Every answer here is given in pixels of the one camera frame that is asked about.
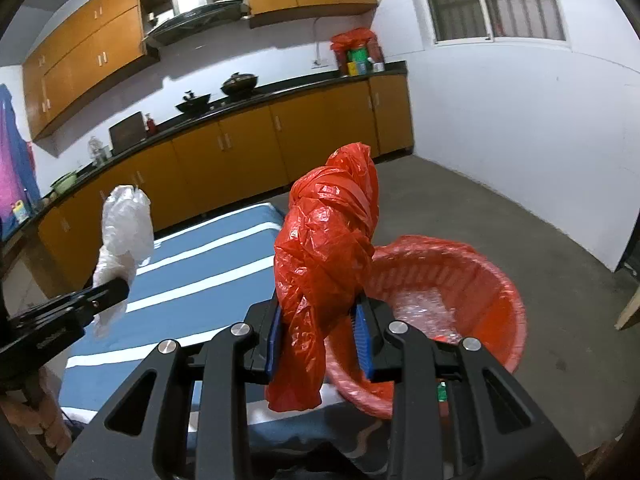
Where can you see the glass jar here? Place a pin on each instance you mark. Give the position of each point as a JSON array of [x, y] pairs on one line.
[[97, 152]]

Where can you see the steel range hood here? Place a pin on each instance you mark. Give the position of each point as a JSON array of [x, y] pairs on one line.
[[200, 7]]

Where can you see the green basin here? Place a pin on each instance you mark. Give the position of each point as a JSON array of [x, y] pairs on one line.
[[64, 184]]

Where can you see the brown kitchen cabinets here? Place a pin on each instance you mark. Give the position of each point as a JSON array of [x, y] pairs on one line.
[[240, 145], [100, 45]]

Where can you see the orange plastic bag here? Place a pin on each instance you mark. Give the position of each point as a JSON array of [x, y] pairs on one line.
[[325, 255]]

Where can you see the black kitchen countertop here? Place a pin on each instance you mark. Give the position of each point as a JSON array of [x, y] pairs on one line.
[[280, 91]]

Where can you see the yellow blue small container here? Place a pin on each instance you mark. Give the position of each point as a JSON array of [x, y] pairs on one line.
[[20, 210]]

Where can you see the pink and blue hanging cloth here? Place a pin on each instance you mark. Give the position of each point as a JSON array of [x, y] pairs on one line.
[[12, 170]]

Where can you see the brown upper kitchen cabinets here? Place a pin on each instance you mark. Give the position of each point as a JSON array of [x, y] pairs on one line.
[[100, 45]]

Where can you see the brown lower kitchen cabinets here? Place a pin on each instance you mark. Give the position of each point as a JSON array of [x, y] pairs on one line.
[[240, 145]]

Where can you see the brown cutting board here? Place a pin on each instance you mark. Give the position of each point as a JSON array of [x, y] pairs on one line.
[[126, 132]]

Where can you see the white plastic bag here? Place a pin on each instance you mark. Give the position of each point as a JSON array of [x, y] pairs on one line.
[[125, 230]]

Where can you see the person's left hand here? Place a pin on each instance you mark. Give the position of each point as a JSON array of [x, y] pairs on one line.
[[52, 410]]

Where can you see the small red bottle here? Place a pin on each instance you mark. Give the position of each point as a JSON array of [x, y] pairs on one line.
[[151, 126]]

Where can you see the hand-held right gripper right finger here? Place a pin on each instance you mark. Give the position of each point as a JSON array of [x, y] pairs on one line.
[[361, 342]]

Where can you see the black wok with lid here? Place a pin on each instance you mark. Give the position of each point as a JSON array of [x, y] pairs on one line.
[[240, 85]]

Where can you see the barred window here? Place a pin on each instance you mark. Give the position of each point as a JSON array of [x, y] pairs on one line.
[[495, 0]]

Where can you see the blue white striped bed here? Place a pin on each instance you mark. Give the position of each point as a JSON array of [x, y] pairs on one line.
[[200, 270]]

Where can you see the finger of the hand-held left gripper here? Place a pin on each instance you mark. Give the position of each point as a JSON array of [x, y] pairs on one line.
[[90, 302]]

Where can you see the black wok without lid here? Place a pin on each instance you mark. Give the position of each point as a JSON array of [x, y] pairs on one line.
[[192, 102]]

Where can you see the wooden board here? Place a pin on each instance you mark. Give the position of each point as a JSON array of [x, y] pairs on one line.
[[629, 310]]

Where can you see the green yellow wrapper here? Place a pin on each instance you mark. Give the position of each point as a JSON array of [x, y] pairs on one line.
[[442, 393]]

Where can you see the red bag with boxes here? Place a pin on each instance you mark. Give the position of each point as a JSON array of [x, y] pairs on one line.
[[356, 47]]

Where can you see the red basket with orange liner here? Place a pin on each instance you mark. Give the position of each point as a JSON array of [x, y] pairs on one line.
[[480, 290]]

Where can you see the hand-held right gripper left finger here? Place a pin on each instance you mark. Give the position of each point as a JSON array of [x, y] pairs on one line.
[[272, 347]]

